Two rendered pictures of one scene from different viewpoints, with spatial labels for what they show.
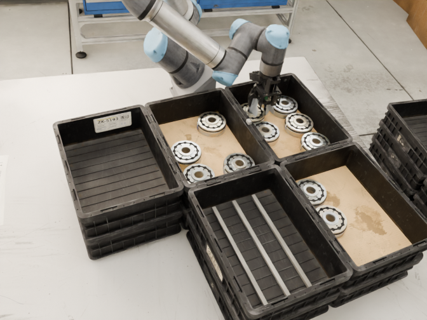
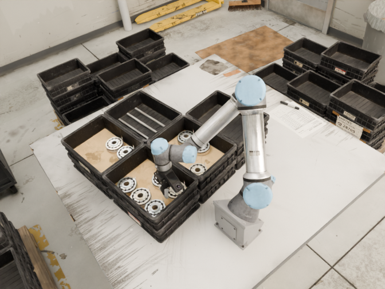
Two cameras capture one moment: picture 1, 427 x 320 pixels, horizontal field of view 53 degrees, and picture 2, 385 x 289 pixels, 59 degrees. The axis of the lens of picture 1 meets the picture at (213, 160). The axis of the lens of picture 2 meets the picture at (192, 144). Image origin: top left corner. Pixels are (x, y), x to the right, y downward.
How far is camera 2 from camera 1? 2.29 m
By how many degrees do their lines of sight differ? 87
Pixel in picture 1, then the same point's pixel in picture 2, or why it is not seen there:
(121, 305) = not seen: hidden behind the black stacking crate
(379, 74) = not seen: outside the picture
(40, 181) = (272, 134)
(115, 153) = (238, 136)
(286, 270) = (132, 122)
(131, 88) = (290, 217)
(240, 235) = (155, 127)
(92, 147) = not seen: hidden behind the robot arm
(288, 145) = (144, 182)
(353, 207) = (101, 160)
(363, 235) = (97, 149)
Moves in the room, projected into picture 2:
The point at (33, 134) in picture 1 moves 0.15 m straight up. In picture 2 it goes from (306, 153) to (310, 135)
